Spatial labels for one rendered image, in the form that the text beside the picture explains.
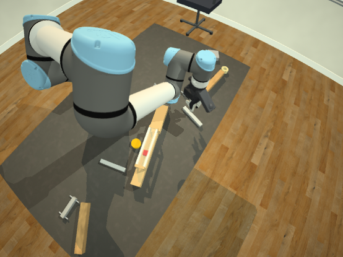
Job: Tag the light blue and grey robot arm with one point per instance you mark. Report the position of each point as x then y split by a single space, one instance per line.
100 63

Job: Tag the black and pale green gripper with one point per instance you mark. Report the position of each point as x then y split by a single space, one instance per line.
189 92

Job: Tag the yellow disc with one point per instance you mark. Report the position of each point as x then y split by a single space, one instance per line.
136 143

